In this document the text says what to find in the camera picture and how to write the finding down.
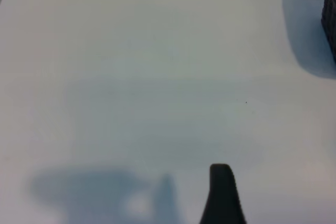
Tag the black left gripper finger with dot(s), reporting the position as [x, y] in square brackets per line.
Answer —
[223, 197]

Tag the dark brown woven basket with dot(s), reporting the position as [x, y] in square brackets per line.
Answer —
[329, 11]

